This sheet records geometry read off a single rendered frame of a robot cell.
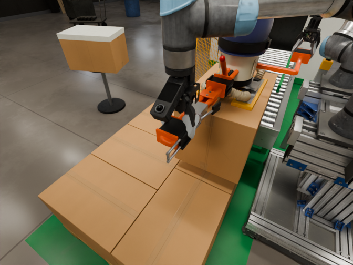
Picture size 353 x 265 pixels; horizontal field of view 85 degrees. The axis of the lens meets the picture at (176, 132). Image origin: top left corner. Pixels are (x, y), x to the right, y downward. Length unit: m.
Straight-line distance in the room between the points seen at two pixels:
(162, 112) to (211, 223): 0.83
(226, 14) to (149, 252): 1.00
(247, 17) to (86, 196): 1.19
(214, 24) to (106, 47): 2.00
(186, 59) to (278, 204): 1.47
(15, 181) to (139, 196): 1.53
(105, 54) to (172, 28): 2.01
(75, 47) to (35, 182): 1.47
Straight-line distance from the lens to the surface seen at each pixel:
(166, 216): 1.15
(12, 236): 2.12
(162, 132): 0.55
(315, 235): 1.75
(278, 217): 1.69
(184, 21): 0.42
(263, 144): 1.79
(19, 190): 2.38
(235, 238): 1.74
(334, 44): 1.52
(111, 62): 2.41
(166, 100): 0.45
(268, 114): 1.98
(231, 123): 0.87
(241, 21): 0.45
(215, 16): 0.43
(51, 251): 1.89
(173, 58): 0.44
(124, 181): 1.30
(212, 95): 0.74
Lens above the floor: 1.59
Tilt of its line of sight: 41 degrees down
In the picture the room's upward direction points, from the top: straight up
